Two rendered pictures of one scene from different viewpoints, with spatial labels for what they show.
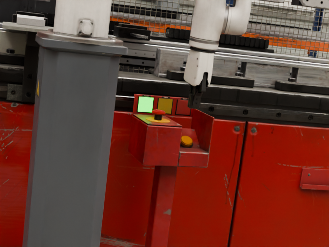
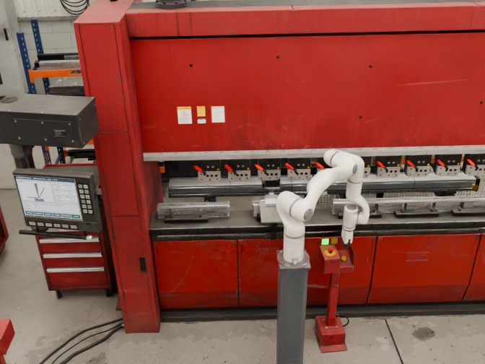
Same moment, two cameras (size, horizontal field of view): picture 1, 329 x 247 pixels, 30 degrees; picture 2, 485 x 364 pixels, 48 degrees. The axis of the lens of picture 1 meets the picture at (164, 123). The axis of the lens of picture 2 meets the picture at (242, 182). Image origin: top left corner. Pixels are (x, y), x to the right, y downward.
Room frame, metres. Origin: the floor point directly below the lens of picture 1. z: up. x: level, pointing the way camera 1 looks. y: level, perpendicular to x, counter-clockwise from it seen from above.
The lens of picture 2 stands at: (-1.20, -0.17, 3.03)
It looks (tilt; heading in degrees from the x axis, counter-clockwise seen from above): 30 degrees down; 15
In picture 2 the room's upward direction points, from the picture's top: 1 degrees counter-clockwise
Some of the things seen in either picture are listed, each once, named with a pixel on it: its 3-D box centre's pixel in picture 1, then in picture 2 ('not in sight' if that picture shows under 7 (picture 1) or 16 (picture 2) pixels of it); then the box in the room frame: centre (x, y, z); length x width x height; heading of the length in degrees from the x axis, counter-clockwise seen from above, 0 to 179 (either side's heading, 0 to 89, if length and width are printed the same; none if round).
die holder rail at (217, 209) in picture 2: not in sight; (193, 210); (1.84, 0.99, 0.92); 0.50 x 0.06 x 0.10; 105
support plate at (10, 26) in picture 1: (33, 28); (273, 211); (1.85, 0.42, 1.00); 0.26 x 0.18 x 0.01; 15
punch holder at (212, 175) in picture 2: not in sight; (209, 167); (1.87, 0.87, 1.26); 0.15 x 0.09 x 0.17; 105
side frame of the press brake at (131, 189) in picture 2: not in sight; (133, 171); (1.90, 1.45, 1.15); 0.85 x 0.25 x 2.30; 15
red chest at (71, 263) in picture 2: not in sight; (79, 233); (1.93, 2.00, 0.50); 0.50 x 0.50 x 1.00; 15
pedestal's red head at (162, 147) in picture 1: (170, 130); (336, 254); (1.79, -0.02, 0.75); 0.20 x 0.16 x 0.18; 110
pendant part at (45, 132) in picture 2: not in sight; (55, 172); (1.16, 1.54, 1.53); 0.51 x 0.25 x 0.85; 95
